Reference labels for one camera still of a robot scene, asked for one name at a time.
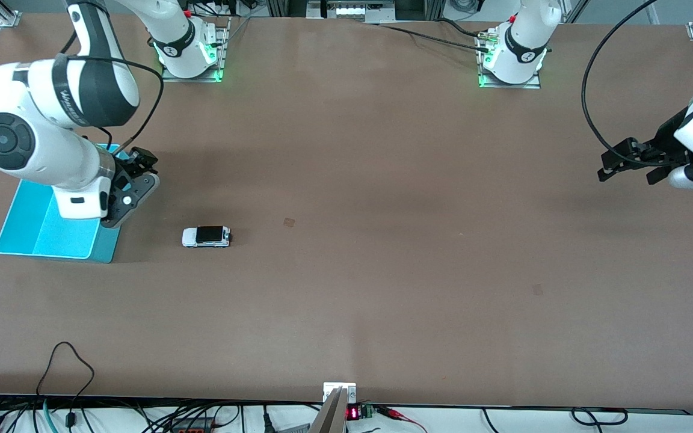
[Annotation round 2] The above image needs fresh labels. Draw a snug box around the white jeep toy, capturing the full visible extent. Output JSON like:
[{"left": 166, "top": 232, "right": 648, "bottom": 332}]
[{"left": 182, "top": 226, "right": 232, "bottom": 248}]

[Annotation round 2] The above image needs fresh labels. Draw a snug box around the turquoise plastic bin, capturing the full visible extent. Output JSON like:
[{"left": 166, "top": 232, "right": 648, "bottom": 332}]
[{"left": 0, "top": 143, "right": 123, "bottom": 264}]

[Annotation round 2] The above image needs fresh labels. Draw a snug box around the silver device box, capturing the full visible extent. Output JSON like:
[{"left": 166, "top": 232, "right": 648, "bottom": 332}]
[{"left": 307, "top": 0, "right": 395, "bottom": 23}]

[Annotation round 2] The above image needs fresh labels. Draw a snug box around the red clip lead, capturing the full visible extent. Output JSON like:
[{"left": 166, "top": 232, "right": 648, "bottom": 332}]
[{"left": 377, "top": 406, "right": 428, "bottom": 433}]

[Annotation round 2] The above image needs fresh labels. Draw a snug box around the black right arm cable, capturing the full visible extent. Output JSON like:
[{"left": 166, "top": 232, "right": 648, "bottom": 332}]
[{"left": 58, "top": 27, "right": 164, "bottom": 160}]

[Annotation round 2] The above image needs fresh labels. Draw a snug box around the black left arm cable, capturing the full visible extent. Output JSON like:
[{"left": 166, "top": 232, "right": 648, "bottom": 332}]
[{"left": 581, "top": 0, "right": 687, "bottom": 168}]

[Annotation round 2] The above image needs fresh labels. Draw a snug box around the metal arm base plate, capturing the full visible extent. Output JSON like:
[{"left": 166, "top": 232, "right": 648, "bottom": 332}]
[
  {"left": 478, "top": 30, "right": 541, "bottom": 90},
  {"left": 161, "top": 18, "right": 226, "bottom": 83}
]

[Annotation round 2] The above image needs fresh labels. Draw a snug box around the black cable to arm base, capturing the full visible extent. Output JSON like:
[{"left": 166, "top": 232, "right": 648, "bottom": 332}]
[{"left": 363, "top": 18, "right": 494, "bottom": 55}]

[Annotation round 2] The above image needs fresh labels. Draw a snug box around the thin black looped cable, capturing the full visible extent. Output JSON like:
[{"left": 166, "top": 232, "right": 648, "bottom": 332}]
[{"left": 35, "top": 342, "right": 96, "bottom": 429}]

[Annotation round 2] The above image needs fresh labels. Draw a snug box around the teal cable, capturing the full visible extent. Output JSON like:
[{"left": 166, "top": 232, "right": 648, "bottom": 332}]
[{"left": 42, "top": 399, "right": 60, "bottom": 433}]

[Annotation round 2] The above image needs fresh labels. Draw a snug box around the black coiled cable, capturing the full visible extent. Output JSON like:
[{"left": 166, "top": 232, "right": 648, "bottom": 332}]
[{"left": 571, "top": 407, "right": 629, "bottom": 426}]

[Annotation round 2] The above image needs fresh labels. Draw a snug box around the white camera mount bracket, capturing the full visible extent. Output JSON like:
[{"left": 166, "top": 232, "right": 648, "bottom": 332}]
[{"left": 323, "top": 382, "right": 357, "bottom": 404}]

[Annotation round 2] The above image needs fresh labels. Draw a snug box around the aluminium camera pole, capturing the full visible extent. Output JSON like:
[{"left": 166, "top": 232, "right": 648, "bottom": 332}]
[{"left": 309, "top": 388, "right": 347, "bottom": 433}]

